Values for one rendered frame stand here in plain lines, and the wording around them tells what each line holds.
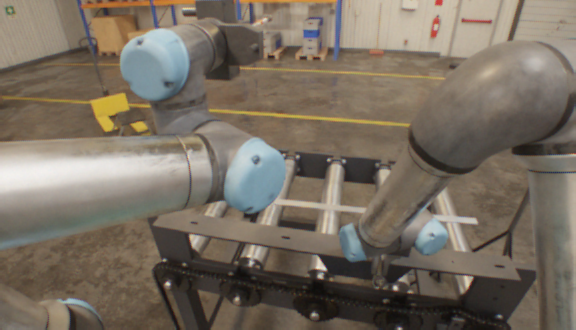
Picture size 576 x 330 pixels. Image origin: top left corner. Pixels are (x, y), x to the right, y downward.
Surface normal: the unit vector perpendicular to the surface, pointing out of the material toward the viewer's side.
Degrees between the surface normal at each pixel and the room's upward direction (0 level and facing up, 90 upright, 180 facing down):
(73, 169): 50
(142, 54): 91
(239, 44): 90
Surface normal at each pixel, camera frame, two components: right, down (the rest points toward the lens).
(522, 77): -0.37, -0.15
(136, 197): 0.71, 0.26
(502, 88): -0.53, -0.03
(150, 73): -0.22, 0.49
